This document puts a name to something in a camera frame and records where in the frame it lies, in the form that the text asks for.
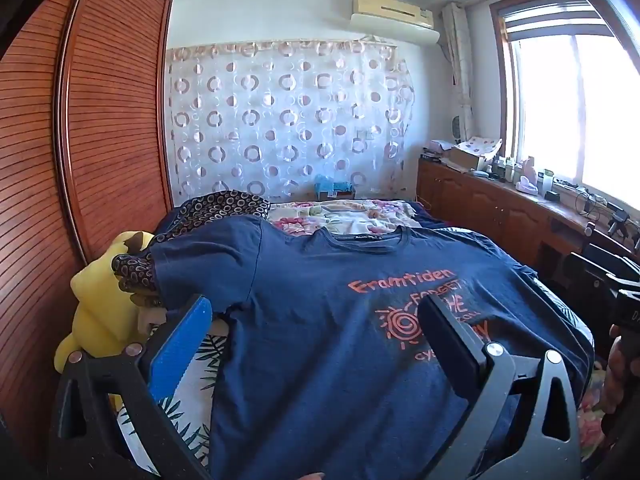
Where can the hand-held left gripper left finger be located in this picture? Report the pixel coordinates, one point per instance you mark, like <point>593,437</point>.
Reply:
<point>175,355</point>

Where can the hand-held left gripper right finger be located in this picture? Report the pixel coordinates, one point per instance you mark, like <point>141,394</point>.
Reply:
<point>450,345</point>

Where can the navy printed t-shirt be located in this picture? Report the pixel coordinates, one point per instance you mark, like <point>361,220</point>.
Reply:
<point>310,360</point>

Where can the person's right hand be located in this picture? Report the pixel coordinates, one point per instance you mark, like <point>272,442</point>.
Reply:
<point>616,370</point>

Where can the green leaf-print bed cover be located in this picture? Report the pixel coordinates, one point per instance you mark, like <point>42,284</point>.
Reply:
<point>200,360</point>

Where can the black chair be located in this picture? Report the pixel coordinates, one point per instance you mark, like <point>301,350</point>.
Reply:
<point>595,275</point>

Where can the yellow plush toy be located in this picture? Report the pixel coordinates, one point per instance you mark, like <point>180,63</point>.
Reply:
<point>100,310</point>

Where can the long wooden cabinet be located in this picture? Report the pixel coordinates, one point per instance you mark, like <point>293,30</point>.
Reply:
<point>480,205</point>

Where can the dark medallion-patterned folded cloth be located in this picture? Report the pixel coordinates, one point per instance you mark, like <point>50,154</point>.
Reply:
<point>220,205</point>

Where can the pink floral blanket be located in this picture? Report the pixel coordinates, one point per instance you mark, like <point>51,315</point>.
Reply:
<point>350,212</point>

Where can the small pink toy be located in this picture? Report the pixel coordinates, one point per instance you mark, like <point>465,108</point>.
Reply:
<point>527,177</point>

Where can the open cardboard box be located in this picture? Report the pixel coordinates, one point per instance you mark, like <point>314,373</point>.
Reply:
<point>470,155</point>

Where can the blue box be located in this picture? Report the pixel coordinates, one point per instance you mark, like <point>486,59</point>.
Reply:
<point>332,187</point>

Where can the wood-framed window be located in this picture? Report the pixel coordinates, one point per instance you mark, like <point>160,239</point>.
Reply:
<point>575,100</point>

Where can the wooden slatted wardrobe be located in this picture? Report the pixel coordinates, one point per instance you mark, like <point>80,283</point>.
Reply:
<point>110,110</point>

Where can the sheer circle-patterned curtain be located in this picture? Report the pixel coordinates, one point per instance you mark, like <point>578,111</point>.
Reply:
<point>280,110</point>

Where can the bundled white window curtain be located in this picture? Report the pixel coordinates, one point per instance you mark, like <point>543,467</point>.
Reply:
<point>457,60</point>

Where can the wall air conditioner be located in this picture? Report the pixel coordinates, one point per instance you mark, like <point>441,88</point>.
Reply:
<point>390,17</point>

